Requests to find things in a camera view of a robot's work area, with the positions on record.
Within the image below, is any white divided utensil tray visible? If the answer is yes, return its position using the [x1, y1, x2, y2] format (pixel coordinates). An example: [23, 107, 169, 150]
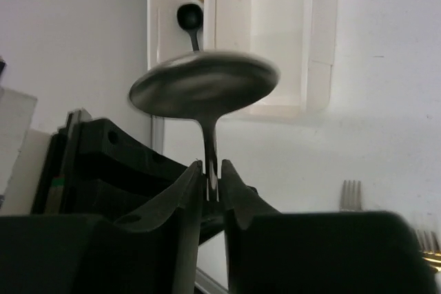
[147, 0, 338, 120]

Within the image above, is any black spoon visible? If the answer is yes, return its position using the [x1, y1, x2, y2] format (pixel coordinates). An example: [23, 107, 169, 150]
[176, 3, 203, 52]

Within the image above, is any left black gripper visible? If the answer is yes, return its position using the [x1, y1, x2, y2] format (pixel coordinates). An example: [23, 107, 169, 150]
[30, 109, 187, 214]

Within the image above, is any gold fork green handle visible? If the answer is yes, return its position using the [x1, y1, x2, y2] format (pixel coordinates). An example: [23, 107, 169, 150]
[413, 229, 440, 273]

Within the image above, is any silver fork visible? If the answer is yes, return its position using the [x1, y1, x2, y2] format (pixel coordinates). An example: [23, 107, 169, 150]
[339, 180, 362, 211]

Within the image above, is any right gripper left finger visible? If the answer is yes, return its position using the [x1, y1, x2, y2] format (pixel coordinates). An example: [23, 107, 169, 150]
[1, 161, 203, 293]

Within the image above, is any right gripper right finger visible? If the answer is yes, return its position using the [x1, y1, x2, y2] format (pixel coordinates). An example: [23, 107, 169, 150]
[220, 160, 438, 293]

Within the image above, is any silver spoon long handle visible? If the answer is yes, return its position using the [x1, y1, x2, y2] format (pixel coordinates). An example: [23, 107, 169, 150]
[128, 50, 279, 201]

